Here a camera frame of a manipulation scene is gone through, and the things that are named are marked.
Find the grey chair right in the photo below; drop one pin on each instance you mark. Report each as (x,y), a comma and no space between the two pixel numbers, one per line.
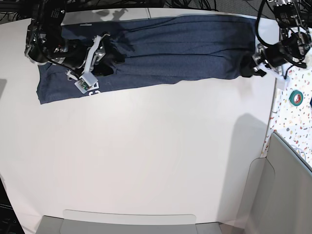
(282,201)

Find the grey chair bottom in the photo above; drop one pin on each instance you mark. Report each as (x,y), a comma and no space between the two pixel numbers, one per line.
(79,222)

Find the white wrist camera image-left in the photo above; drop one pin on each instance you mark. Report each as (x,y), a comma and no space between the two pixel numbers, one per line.
(85,84)

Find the terrazzo patterned side surface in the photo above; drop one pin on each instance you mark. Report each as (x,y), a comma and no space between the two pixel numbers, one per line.
(291,113)

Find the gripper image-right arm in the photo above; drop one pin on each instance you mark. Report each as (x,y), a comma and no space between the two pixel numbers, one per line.
(250,63)

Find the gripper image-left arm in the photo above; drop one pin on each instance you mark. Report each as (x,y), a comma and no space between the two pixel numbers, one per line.
(104,57)

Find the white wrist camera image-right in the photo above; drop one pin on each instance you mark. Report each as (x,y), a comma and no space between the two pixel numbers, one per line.
(281,80)

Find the dark blue t-shirt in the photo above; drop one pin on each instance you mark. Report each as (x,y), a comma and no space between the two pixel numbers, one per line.
(170,50)

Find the grey chair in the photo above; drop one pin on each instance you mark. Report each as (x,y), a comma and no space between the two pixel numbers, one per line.
(282,201)
(79,222)

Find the green tape roll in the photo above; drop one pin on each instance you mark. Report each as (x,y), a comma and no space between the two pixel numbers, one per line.
(296,98)

